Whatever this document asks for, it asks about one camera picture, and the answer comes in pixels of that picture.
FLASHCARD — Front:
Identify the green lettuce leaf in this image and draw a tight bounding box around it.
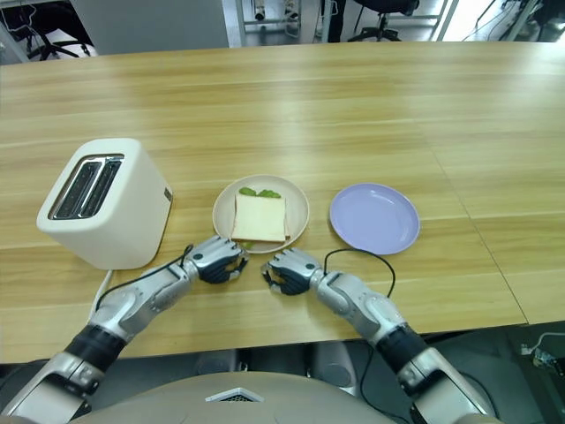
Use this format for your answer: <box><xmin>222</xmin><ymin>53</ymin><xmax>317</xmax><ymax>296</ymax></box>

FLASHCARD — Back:
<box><xmin>238</xmin><ymin>186</ymin><xmax>283</xmax><ymax>200</ymax></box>

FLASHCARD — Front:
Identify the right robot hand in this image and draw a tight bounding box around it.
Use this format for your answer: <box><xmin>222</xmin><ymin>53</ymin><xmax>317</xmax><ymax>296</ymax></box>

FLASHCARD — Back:
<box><xmin>260</xmin><ymin>247</ymin><xmax>322</xmax><ymax>297</ymax></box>

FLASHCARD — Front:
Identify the robot body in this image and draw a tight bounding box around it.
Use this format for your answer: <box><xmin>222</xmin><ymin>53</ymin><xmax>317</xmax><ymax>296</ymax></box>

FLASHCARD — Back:
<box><xmin>77</xmin><ymin>370</ymin><xmax>418</xmax><ymax>424</ymax></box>

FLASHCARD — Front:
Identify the purple plate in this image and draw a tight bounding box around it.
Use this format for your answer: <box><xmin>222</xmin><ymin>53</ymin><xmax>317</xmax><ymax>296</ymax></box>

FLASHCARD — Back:
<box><xmin>329</xmin><ymin>183</ymin><xmax>422</xmax><ymax>256</ymax></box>

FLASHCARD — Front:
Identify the white cord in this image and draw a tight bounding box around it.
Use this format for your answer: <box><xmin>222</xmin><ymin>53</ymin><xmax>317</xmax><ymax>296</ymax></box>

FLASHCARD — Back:
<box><xmin>87</xmin><ymin>268</ymin><xmax>115</xmax><ymax>323</ymax></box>

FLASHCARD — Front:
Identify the black cable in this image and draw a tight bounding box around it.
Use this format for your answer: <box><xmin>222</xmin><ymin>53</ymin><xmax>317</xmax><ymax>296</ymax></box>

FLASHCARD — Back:
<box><xmin>323</xmin><ymin>247</ymin><xmax>397</xmax><ymax>299</ymax></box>
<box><xmin>94</xmin><ymin>244</ymin><xmax>195</xmax><ymax>313</ymax></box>

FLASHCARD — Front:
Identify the cream toaster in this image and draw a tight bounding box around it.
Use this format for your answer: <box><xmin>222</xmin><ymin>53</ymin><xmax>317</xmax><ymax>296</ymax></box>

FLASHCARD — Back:
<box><xmin>35</xmin><ymin>138</ymin><xmax>175</xmax><ymax>270</ymax></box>

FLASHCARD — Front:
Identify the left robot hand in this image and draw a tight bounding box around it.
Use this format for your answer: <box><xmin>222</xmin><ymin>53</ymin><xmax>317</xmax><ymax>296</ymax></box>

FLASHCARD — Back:
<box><xmin>191</xmin><ymin>235</ymin><xmax>250</xmax><ymax>284</ymax></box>

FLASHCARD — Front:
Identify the black office chair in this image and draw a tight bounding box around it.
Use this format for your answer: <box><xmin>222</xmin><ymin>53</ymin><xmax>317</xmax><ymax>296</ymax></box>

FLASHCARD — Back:
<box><xmin>2</xmin><ymin>0</ymin><xmax>99</xmax><ymax>62</ymax></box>
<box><xmin>347</xmin><ymin>0</ymin><xmax>420</xmax><ymax>43</ymax></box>

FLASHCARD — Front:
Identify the beige plate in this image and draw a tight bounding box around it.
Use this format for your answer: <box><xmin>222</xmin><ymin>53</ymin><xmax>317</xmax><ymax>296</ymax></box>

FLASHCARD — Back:
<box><xmin>212</xmin><ymin>174</ymin><xmax>311</xmax><ymax>254</ymax></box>

